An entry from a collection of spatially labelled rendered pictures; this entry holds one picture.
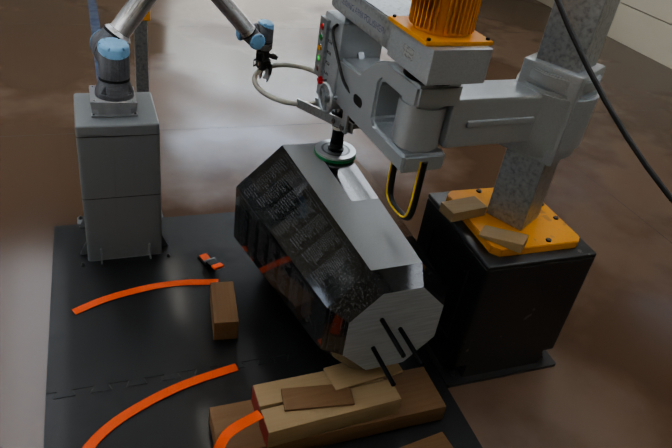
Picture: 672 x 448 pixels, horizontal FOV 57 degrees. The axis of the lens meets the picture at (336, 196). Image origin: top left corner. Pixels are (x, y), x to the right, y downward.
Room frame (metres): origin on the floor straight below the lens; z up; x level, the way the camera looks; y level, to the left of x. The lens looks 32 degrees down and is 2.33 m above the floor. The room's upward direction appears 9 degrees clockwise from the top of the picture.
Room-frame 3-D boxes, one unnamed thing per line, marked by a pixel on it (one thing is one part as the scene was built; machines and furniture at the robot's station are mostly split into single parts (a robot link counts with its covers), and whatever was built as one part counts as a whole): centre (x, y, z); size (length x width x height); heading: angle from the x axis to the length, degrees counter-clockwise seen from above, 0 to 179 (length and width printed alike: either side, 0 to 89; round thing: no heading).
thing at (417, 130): (2.23, -0.27, 1.32); 0.19 x 0.19 x 0.20
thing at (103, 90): (2.84, 1.20, 0.98); 0.19 x 0.19 x 0.10
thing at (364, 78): (2.46, -0.13, 1.28); 0.74 x 0.23 x 0.49; 29
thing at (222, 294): (2.31, 0.48, 0.07); 0.30 x 0.12 x 0.12; 18
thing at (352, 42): (2.74, 0.00, 1.30); 0.36 x 0.22 x 0.45; 29
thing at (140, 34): (3.83, 1.43, 0.54); 0.20 x 0.20 x 1.09; 24
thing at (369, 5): (2.50, -0.13, 1.60); 0.96 x 0.25 x 0.17; 29
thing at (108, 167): (2.84, 1.20, 0.43); 0.50 x 0.50 x 0.85; 25
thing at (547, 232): (2.53, -0.85, 0.76); 0.49 x 0.49 x 0.05; 24
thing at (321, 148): (2.81, 0.04, 0.82); 0.21 x 0.21 x 0.01
